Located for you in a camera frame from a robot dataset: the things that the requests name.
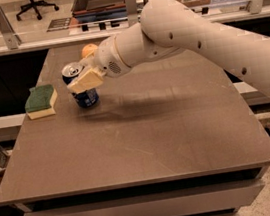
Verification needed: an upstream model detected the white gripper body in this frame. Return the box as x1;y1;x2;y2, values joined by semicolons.
94;36;131;78

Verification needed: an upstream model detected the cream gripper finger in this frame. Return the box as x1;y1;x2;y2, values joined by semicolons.
81;50;96;67
67;67;106;94

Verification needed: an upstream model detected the blue pepsi can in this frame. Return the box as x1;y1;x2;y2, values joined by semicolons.
62;62;99;108

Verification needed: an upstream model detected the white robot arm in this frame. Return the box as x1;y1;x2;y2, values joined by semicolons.
67;0;270;98

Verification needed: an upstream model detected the green yellow sponge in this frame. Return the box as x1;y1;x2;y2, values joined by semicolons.
25;84;57;119

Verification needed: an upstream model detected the orange fruit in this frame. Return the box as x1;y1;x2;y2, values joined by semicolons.
81;44;98;58

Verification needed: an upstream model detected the black office chair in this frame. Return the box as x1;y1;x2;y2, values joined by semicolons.
16;0;59;21

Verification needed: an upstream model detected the grey table drawer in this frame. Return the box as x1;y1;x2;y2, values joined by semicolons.
24;180;264;216

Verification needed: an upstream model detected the middle metal glass post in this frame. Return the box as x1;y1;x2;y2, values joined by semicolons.
125;0;138;26

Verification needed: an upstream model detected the left metal glass post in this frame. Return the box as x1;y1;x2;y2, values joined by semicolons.
0;6;21;50

